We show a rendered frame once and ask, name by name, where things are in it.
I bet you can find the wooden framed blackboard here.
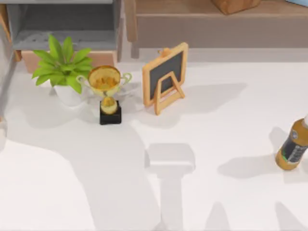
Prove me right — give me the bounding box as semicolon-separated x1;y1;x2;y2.
141;42;189;116

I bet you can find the gold trophy with black base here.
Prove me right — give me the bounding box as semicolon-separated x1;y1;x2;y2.
76;65;132;126

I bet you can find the pale wooden drawer front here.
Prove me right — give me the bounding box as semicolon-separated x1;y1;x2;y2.
20;49;118;74

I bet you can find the green plant in white pot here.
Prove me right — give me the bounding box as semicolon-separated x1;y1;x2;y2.
31;34;93;107

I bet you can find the wooden open shelf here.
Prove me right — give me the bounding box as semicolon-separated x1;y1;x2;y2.
124;0;308;59

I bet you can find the grey pierced drawer inside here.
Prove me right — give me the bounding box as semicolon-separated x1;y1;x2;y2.
5;0;124;64

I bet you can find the wooden basket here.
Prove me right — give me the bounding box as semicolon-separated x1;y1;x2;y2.
211;0;262;16

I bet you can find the amber bottle with dark label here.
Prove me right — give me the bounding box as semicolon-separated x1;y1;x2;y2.
275;114;308;171

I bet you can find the light blue object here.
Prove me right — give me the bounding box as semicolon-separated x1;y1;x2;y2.
286;0;308;8

